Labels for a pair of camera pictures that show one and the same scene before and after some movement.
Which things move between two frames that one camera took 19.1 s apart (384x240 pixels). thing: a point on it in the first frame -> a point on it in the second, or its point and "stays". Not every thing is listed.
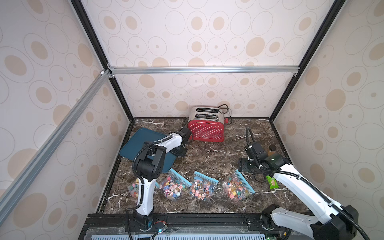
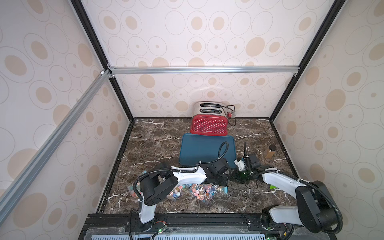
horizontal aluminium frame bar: x=204 y=70 stays
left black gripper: x=174 y=151 -> x=225 y=181
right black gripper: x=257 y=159 -> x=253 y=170
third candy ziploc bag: x=203 y=187 stays
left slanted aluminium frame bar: x=22 y=180 stays
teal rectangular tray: x=132 y=139 -> x=204 y=147
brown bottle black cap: x=272 y=148 stays
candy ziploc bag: x=134 y=187 stays
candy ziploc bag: x=236 y=188 -> x=213 y=190
